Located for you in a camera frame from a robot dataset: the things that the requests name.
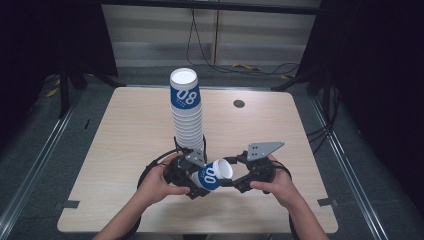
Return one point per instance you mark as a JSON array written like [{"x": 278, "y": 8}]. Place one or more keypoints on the black metal stand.
[
  {"x": 316, "y": 83},
  {"x": 64, "y": 93}
]

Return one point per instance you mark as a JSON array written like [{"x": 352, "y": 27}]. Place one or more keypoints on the stack of white paper cups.
[{"x": 187, "y": 120}]

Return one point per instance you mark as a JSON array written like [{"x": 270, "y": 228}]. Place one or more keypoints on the blue printed paper cup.
[{"x": 211, "y": 176}]

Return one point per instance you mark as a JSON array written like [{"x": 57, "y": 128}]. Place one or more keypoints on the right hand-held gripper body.
[{"x": 261, "y": 170}]

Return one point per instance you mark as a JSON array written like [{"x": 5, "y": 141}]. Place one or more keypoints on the long yellow floor tape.
[{"x": 246, "y": 66}]

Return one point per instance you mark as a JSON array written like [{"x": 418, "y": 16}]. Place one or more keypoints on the round dark table grommet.
[{"x": 239, "y": 103}]

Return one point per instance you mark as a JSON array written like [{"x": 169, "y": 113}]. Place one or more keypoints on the small yellow floor tape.
[{"x": 285, "y": 77}]

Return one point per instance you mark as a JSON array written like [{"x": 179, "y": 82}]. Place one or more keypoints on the yellow floor tape piece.
[{"x": 52, "y": 92}]

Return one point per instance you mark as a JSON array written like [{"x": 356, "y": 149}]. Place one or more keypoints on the black overhead beam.
[{"x": 213, "y": 6}]

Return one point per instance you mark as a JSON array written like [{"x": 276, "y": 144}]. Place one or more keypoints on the metal floor rail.
[
  {"x": 346, "y": 163},
  {"x": 36, "y": 156}
]

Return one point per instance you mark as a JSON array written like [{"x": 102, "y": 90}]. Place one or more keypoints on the person's right hand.
[{"x": 281, "y": 188}]

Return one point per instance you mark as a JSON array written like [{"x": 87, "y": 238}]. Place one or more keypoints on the person's left hand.
[{"x": 156, "y": 186}]

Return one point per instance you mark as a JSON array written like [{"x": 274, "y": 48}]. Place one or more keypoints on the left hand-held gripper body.
[{"x": 195, "y": 157}]

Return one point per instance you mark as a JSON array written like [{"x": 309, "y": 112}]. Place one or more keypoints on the grey tape strip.
[
  {"x": 70, "y": 204},
  {"x": 326, "y": 202}
]

